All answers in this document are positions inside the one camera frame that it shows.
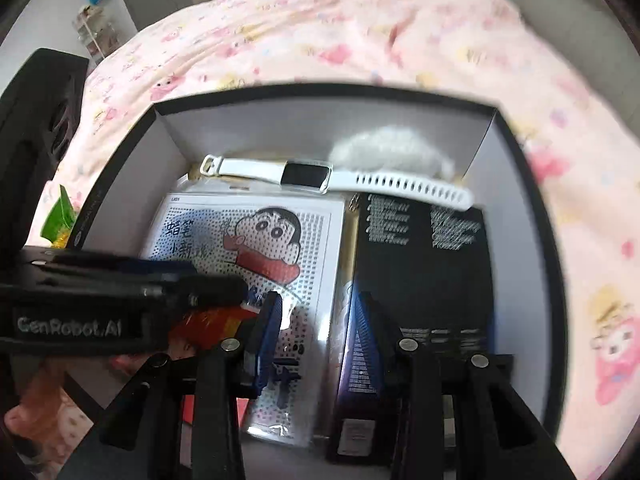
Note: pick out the black product box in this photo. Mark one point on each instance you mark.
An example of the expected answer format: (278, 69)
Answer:
(425, 285)

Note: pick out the cartoon bead sheet packet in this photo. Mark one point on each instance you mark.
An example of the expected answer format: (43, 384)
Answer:
(225, 240)

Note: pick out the white fluffy ball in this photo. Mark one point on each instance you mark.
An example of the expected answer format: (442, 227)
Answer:
(390, 152)

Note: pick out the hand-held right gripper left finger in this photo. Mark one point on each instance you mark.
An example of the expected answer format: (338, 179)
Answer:
(266, 345)

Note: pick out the green yellow snack packet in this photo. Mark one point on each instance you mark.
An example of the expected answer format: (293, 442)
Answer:
(59, 215)

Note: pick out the white smartwatch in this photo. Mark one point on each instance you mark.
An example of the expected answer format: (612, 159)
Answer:
(305, 172)

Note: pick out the pink printed blanket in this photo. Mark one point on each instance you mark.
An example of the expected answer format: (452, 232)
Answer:
(350, 45)

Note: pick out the black cardboard box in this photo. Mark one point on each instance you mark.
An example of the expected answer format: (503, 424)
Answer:
(300, 125)

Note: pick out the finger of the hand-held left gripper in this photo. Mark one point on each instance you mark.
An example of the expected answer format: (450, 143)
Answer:
(215, 291)

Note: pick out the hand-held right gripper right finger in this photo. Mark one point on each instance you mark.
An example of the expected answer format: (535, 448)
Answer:
(369, 350)

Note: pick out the grey sofa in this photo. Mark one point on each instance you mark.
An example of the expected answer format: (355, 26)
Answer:
(575, 20)

